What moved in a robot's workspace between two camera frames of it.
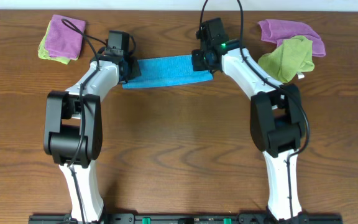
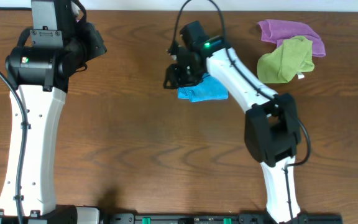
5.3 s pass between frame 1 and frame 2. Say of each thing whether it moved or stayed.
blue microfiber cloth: moved
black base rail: stayed
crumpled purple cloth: stayed
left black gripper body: moved
